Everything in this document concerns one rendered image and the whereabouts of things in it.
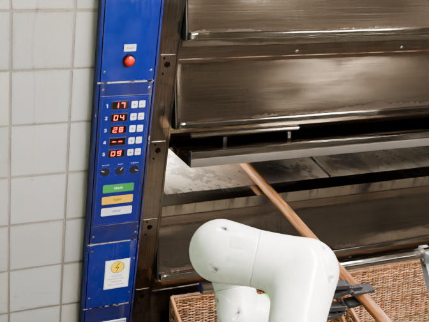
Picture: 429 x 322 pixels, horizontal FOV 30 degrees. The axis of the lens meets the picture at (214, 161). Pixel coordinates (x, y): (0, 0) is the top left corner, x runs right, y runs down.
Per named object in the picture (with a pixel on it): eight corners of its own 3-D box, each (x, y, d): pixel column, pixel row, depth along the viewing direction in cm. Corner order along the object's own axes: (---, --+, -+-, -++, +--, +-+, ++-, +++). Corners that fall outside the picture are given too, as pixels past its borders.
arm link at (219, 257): (248, 289, 146) (261, 223, 148) (179, 274, 147) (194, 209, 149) (249, 291, 163) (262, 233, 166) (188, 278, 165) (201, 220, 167)
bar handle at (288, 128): (190, 154, 216) (188, 153, 217) (297, 145, 229) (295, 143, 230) (191, 134, 214) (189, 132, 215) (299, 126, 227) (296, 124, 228)
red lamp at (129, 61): (121, 66, 204) (123, 44, 201) (134, 66, 205) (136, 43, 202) (123, 68, 202) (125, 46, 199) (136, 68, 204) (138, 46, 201)
